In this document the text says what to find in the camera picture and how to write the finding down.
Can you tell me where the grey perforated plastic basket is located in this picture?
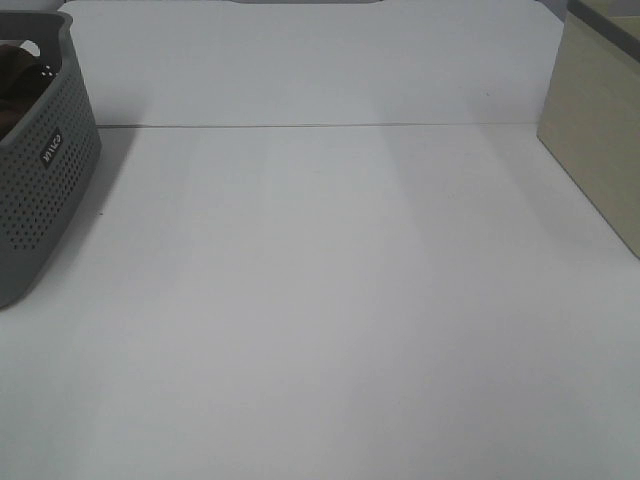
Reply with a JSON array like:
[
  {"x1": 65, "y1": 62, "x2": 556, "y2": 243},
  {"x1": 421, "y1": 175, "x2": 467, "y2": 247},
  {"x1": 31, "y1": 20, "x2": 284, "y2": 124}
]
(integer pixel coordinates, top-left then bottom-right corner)
[{"x1": 1, "y1": 10, "x2": 101, "y2": 307}]

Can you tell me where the beige fabric storage box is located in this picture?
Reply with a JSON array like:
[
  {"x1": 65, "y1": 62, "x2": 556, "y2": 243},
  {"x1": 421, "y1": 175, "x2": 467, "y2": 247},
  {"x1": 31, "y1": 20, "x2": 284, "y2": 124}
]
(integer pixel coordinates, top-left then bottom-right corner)
[{"x1": 537, "y1": 1, "x2": 639, "y2": 255}]

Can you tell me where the brown towel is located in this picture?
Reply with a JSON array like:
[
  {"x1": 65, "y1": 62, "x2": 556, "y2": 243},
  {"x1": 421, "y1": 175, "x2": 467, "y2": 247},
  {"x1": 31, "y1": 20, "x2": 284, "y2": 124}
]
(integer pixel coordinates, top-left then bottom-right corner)
[{"x1": 1, "y1": 44, "x2": 54, "y2": 139}]

